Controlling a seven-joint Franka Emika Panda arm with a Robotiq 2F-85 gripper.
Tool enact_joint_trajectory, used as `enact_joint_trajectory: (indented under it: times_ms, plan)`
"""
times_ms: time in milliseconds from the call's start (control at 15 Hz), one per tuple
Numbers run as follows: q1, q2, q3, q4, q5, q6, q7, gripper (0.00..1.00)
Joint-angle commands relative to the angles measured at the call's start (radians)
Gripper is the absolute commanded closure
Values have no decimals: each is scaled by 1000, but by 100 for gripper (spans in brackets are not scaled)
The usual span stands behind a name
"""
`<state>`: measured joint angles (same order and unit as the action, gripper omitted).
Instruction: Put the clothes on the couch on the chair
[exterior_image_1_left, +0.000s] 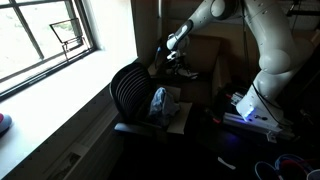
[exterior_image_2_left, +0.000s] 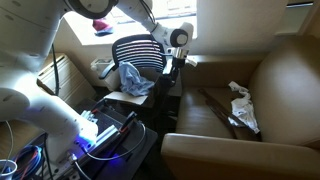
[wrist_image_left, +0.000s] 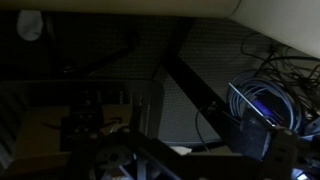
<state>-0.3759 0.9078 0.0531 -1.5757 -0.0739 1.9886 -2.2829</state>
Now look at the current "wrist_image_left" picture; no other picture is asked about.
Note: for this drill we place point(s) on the white rounded object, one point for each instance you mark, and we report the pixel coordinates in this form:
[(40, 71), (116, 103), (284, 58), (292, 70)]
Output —
[(29, 25)]

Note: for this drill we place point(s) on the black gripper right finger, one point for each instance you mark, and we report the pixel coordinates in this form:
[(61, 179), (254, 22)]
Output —
[(283, 150)]

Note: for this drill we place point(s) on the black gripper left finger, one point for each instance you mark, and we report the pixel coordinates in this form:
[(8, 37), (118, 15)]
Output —
[(100, 150)]

